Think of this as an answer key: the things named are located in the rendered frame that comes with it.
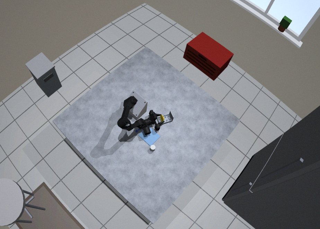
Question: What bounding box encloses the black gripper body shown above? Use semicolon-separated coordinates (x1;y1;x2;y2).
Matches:
147;110;160;131

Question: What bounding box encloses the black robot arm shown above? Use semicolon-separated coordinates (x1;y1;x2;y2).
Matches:
117;96;157;135

